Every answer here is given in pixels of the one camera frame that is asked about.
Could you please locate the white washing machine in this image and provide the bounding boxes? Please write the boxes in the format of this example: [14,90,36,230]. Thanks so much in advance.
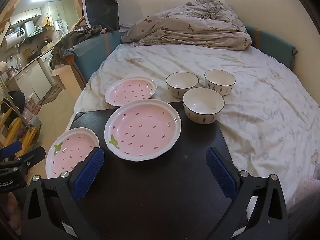
[40,51,57,79]

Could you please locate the white leaf-print bowl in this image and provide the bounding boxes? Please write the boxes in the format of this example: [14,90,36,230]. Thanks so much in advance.
[204,69,236,96]
[183,87,225,125]

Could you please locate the small pink strawberry plate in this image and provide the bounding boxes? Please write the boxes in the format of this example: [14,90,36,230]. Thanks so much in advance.
[105,77,157,107]
[45,127,101,179]

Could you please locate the camouflage clothing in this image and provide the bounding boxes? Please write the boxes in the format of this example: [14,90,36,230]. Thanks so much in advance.
[52,25,110,67]

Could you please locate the yellow wooden rack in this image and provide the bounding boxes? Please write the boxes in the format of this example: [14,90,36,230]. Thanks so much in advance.
[0,112,42,152]

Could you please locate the teal padded bed frame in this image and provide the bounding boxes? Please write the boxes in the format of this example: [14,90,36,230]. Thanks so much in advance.
[64,24,298,88]

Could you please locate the white kitchen base cabinet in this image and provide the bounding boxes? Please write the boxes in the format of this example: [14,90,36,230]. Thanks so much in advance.
[0,47,54,99]

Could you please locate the dark navy hanging cloth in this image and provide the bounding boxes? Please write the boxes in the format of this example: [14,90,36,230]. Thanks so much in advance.
[81,0,119,30]

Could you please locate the large pink strawberry plate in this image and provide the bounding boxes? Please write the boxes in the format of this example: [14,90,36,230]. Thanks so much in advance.
[104,99,182,161]

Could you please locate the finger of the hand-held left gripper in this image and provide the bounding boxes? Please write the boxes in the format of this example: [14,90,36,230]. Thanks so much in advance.
[0,141,22,158]
[14,146,46,167]

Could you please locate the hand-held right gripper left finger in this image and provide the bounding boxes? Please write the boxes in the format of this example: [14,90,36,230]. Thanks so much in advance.
[21,147,105,240]

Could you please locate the black square board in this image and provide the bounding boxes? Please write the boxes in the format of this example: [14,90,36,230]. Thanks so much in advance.
[71,101,248,240]

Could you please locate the pink patterned cloth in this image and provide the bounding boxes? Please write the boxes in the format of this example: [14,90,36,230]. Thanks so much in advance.
[295,176,320,205]

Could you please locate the pink bedside cabinet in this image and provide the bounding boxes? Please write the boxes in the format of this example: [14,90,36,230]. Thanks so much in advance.
[51,64,83,100]

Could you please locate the white wall cabinets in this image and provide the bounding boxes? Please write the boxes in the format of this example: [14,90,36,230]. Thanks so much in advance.
[10,8,42,25]

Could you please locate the black bag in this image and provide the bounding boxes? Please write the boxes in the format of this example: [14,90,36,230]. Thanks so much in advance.
[7,91,26,111]

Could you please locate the crumpled beige printed quilt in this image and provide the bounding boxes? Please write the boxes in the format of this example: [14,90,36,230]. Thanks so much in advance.
[120,0,252,51]

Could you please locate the person's left hand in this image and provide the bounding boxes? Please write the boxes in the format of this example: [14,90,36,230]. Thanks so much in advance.
[7,193,22,233]

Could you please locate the white water heater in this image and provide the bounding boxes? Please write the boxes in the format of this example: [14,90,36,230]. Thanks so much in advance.
[1,27,27,50]

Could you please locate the pink patterned box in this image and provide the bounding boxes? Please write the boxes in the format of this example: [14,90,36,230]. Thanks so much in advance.
[24,99,42,123]

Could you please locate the white cup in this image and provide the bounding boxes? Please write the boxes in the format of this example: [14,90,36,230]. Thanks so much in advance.
[166,72,200,98]

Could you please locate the white printed bed sheet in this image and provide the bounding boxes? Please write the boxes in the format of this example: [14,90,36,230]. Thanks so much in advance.
[74,41,320,213]

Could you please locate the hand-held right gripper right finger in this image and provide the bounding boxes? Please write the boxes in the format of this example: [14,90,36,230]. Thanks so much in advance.
[205,147,289,240]

